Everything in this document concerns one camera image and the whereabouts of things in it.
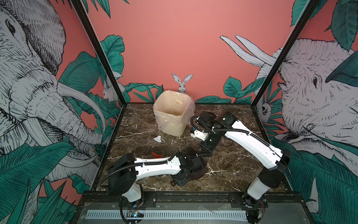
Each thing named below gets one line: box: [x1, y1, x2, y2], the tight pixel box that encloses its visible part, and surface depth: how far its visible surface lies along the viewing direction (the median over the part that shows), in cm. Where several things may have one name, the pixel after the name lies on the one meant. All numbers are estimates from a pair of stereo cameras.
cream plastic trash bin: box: [153, 91, 196, 137], surface depth 92 cm
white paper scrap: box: [152, 135, 162, 143], surface depth 99 cm
